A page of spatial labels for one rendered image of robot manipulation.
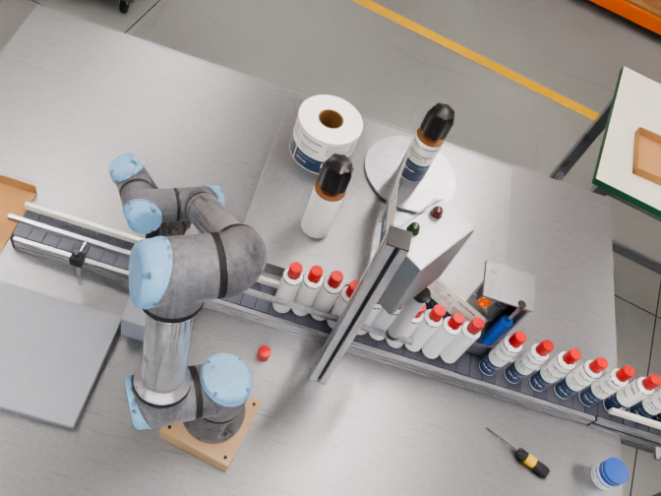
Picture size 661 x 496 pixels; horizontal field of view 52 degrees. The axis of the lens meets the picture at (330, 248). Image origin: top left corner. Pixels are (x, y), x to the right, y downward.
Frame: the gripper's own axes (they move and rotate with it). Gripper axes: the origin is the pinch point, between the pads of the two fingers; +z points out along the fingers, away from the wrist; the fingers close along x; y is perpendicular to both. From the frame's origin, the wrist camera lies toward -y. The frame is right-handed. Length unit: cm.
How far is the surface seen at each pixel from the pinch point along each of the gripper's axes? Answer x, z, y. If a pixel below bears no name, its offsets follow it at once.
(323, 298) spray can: -34.7, 12.8, -1.2
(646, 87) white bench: -125, 88, 160
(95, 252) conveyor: 23.1, -7.0, -1.4
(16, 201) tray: 49, -17, 9
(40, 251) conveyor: 35.8, -11.9, -4.8
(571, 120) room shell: -94, 162, 225
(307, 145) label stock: -20, 6, 49
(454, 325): -67, 23, -1
